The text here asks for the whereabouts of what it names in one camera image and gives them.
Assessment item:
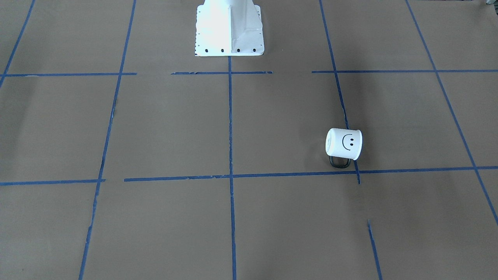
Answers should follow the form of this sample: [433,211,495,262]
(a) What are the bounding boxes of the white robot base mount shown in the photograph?
[195,0,265,57]

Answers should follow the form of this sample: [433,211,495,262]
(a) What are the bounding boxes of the white smiley face mug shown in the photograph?
[325,128,363,169]

